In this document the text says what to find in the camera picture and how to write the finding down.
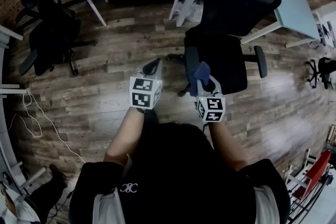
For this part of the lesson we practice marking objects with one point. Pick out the person's right forearm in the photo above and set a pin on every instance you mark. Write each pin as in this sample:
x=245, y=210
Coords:
x=225, y=144

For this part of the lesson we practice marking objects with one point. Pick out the person's left forearm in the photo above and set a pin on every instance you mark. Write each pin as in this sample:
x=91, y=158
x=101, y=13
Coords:
x=123, y=136

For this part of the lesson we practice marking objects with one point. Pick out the black mesh office chair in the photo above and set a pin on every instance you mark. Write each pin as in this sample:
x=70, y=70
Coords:
x=231, y=8

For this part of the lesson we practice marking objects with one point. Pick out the clear plastic wrap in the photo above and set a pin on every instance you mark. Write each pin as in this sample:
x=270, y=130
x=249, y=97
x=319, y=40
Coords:
x=195, y=10

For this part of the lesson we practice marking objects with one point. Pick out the black swivel chair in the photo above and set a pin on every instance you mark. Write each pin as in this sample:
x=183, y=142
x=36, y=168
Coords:
x=325, y=68

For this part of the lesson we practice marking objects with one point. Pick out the black office chair with headrest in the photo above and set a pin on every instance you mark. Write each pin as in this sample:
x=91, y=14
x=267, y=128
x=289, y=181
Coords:
x=52, y=39

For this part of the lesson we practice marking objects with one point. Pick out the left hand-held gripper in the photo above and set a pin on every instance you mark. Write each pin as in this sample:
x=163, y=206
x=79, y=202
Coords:
x=143, y=91

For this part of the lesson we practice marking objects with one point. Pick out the small white table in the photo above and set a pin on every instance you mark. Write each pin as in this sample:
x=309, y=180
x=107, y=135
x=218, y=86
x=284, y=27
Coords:
x=328, y=18

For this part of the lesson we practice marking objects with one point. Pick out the white desk with grey frame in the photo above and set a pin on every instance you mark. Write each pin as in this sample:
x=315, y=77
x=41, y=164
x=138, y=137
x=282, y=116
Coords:
x=8, y=139

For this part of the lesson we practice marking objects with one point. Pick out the light blue table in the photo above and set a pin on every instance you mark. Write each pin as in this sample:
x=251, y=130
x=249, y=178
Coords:
x=296, y=13

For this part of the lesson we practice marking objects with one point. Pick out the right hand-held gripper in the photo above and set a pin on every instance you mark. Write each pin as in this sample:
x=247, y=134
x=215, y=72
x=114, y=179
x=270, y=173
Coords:
x=214, y=108

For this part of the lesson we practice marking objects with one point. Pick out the person's black clothed body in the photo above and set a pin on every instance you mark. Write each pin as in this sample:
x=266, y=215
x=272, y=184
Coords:
x=178, y=178

